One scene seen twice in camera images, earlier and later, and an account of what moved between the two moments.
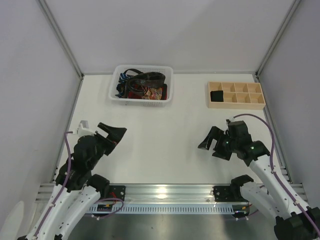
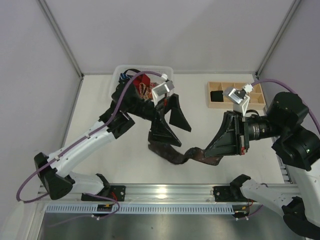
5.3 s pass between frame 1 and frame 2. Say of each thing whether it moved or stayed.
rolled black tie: stayed
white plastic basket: stayed
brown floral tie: moved
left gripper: moved
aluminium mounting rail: stayed
